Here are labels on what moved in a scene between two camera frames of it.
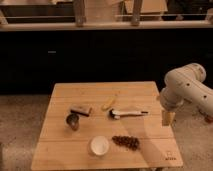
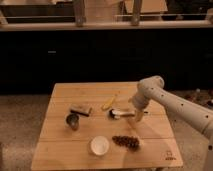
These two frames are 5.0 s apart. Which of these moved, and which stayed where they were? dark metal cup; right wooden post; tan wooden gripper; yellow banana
Moved: tan wooden gripper
Stayed: yellow banana; dark metal cup; right wooden post
